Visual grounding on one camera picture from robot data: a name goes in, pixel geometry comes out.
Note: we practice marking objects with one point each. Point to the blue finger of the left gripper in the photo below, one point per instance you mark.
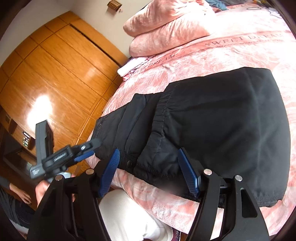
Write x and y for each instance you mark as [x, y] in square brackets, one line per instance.
[83, 156]

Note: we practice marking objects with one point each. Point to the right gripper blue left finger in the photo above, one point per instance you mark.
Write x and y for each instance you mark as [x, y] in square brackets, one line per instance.
[108, 173]

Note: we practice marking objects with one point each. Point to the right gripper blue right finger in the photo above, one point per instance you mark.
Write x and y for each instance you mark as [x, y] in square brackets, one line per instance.
[189, 174]

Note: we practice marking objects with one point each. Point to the black padded pants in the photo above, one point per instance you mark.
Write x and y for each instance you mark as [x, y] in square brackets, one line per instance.
[232, 122]

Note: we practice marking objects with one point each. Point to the wooden wardrobe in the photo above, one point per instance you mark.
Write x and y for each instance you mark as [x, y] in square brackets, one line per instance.
[64, 72]

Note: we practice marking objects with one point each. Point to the folded white pink towel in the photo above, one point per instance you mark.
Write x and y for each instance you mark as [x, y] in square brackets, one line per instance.
[132, 64]

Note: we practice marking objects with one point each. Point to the pink Sweet Dream bedspread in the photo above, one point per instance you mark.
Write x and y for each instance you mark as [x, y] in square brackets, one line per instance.
[245, 36]

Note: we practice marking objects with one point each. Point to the blue garment on bed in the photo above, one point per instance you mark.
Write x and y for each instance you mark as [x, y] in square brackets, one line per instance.
[220, 4]

